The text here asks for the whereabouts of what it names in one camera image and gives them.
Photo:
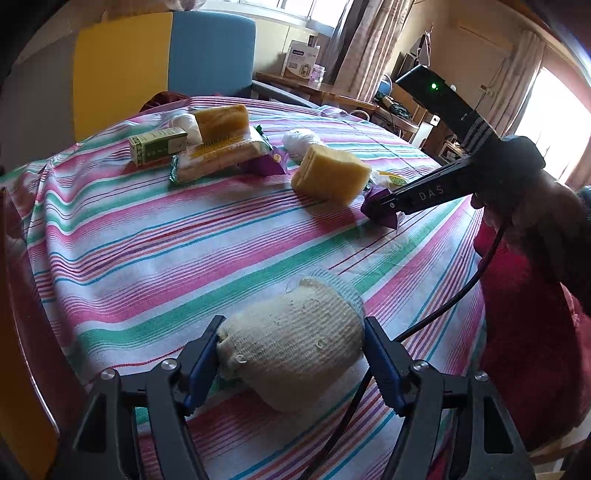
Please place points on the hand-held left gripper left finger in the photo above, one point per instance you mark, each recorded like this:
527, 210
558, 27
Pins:
199, 367

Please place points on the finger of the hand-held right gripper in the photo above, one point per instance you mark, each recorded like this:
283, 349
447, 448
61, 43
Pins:
420, 194

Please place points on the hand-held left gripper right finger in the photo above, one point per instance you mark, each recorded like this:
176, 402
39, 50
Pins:
384, 367

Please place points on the purple snack packet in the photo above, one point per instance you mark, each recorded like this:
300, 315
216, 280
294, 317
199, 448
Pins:
378, 213
265, 164

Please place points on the yellow sponge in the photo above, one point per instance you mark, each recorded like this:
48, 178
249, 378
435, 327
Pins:
330, 174
220, 122

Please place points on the cream knitted glove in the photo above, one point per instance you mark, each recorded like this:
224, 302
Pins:
291, 346

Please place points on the person's right forearm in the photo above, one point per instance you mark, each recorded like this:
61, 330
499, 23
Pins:
575, 281

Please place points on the person's right hand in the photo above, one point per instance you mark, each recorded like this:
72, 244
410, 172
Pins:
540, 205

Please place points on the small green-edged snack packet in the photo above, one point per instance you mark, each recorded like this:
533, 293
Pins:
390, 180

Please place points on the patterned curtain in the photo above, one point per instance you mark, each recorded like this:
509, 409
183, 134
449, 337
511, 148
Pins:
519, 83
369, 41

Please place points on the striped tablecloth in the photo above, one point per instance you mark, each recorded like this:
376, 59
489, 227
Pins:
184, 258

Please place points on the wooden desk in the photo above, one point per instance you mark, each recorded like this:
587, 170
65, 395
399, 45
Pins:
332, 94

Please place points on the white plastic ball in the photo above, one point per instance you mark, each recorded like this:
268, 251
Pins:
300, 141

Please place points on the person's red clothing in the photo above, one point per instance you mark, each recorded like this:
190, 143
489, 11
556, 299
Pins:
521, 332

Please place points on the white printed box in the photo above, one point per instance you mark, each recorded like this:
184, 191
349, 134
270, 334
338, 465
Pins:
299, 59

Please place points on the wafer biscuit packet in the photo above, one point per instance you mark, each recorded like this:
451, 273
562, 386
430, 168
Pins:
217, 159

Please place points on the green and white carton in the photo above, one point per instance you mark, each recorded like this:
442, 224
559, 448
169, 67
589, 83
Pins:
157, 146

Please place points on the blue panel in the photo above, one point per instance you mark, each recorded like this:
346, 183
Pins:
210, 53

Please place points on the white crumpled bag far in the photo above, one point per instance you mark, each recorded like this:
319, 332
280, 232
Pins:
185, 125

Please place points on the dark red cloth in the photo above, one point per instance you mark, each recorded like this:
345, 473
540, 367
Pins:
161, 99

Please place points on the yellow panel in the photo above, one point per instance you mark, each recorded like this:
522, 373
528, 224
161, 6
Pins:
120, 74

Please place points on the grey panel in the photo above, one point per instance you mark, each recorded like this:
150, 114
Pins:
41, 106

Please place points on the grey metal rail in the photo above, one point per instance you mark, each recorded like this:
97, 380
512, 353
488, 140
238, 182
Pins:
281, 92

